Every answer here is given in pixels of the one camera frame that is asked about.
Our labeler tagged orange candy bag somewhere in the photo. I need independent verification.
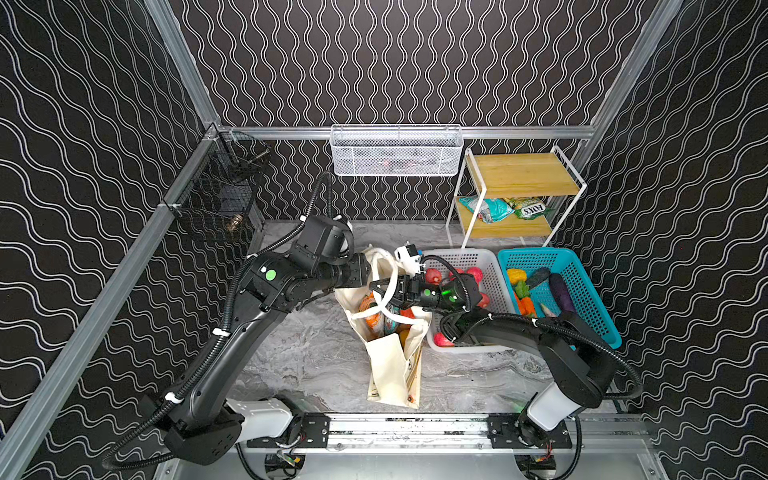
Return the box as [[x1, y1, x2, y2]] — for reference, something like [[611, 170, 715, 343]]
[[359, 294, 385, 338]]

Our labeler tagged floral canvas grocery bag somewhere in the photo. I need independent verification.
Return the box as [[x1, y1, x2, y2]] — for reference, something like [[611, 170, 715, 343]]
[[335, 246, 433, 409]]

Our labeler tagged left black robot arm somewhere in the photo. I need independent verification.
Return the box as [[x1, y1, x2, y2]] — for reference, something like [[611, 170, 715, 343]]
[[101, 252, 370, 471]]

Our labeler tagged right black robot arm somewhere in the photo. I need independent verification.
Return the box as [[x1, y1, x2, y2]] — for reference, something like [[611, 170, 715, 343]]
[[369, 272, 644, 444]]

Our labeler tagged teal snack bag lower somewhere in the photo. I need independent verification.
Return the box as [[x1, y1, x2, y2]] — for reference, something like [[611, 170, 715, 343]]
[[459, 195, 515, 224]]

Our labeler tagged green Fox's bag lower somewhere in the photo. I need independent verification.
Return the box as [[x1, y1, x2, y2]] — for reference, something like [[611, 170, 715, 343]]
[[507, 197, 550, 221]]

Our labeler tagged red apple back right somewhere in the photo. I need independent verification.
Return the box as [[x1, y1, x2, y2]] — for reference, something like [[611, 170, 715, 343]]
[[466, 267, 484, 283]]

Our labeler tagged red apple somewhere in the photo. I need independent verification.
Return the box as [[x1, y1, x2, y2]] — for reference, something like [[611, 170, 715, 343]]
[[433, 332, 454, 348], [466, 267, 484, 283]]

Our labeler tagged white plastic fruit basket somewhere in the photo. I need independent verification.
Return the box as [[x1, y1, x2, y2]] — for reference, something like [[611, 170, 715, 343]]
[[423, 248, 518, 355]]

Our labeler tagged yellow pepper in teal basket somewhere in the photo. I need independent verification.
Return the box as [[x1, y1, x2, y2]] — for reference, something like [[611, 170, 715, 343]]
[[507, 268, 528, 286]]

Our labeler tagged orange carrot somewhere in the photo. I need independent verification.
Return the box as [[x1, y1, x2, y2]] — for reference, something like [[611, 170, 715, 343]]
[[514, 280, 537, 317]]

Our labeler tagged dark green cucumber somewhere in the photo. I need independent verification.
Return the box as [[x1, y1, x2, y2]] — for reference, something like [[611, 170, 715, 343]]
[[526, 267, 551, 290]]

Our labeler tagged purple eggplant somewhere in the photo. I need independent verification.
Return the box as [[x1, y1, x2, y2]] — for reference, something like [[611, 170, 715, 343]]
[[548, 273, 577, 313]]

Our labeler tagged white wooden two-tier shelf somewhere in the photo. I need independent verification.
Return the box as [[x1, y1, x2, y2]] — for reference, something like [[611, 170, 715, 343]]
[[445, 146, 587, 248]]

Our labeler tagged teal plastic vegetable basket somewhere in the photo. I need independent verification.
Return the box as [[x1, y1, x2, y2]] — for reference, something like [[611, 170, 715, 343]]
[[497, 247, 622, 349]]

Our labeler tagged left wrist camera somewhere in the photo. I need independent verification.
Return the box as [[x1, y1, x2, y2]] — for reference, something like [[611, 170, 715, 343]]
[[327, 214, 355, 258]]

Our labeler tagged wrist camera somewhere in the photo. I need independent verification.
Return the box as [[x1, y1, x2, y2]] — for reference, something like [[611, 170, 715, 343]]
[[394, 243, 423, 276], [327, 214, 355, 258]]

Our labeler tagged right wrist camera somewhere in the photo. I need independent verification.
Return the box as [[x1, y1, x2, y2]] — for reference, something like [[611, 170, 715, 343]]
[[394, 243, 423, 276]]

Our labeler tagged white wire wall basket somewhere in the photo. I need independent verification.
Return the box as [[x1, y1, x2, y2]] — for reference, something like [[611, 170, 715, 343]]
[[329, 124, 464, 177]]

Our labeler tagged black wire wall basket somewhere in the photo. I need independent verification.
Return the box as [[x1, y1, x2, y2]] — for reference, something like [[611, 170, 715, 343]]
[[170, 131, 273, 245]]

